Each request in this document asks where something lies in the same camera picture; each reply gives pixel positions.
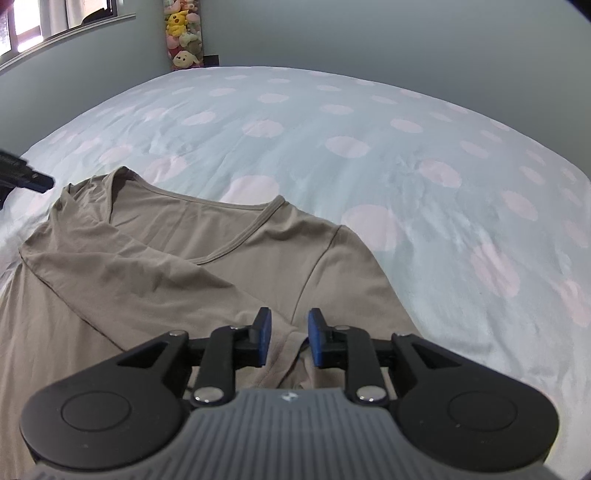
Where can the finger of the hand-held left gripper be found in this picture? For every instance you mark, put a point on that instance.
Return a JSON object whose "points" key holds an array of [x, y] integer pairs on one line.
{"points": [[27, 177]]}

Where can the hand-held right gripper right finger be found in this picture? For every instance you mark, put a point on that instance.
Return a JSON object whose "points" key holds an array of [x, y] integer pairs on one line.
{"points": [[316, 337]]}

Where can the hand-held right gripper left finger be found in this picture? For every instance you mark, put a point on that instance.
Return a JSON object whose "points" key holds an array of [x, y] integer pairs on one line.
{"points": [[264, 334]]}

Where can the taupe shirt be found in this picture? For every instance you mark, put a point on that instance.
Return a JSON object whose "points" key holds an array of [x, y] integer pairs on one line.
{"points": [[161, 258]]}

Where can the grey window sill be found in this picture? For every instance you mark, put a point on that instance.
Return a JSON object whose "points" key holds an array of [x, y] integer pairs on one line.
{"points": [[69, 34]]}

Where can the window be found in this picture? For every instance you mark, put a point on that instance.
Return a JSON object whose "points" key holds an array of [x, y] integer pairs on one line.
{"points": [[46, 14]]}

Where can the beige curtain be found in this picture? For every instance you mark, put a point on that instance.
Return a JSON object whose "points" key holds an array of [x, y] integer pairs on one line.
{"points": [[55, 14]]}

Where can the dark cloth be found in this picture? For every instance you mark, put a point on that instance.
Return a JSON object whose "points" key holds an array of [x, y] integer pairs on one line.
{"points": [[94, 16]]}

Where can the pink polka dot bed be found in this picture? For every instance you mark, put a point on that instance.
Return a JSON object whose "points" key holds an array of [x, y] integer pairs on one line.
{"points": [[369, 161]]}

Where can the clear tube of plush toys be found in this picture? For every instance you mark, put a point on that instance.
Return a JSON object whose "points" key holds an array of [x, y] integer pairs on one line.
{"points": [[184, 32]]}

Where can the black wall socket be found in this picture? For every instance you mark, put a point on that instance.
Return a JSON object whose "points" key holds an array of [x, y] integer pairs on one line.
{"points": [[211, 61]]}

